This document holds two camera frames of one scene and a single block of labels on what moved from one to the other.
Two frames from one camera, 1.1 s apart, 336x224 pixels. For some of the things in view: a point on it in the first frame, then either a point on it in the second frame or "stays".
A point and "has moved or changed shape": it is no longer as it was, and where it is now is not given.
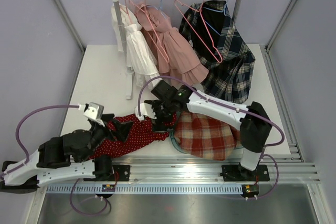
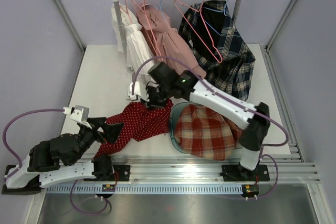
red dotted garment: (142, 134) has moved or changed shape
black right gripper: (158, 124) to (150, 102)
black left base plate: (124, 172) stays
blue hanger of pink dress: (160, 5) stays
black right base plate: (237, 173) stays
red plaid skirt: (206, 138) stays
